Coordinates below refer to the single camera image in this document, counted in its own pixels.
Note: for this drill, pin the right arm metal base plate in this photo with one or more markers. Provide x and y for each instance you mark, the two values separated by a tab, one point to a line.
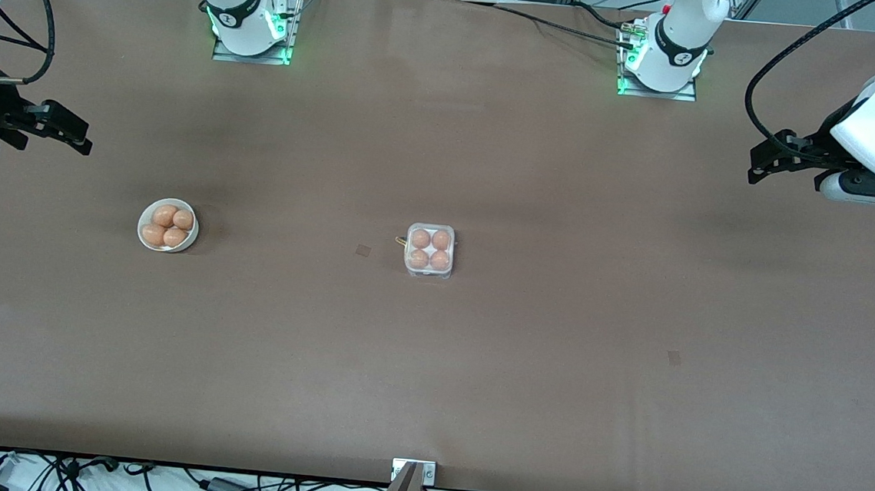
251	57

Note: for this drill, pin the small metal clamp bracket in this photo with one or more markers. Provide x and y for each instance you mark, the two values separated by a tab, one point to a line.
429	473

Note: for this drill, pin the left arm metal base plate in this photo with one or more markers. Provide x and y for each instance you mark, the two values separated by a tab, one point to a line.
656	94

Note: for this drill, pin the clear plastic egg box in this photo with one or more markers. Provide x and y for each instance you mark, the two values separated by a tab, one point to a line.
430	250

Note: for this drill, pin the grey slanted post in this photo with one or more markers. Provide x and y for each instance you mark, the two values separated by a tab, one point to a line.
844	12

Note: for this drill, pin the white bowl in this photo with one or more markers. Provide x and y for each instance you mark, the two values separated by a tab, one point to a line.
190	242

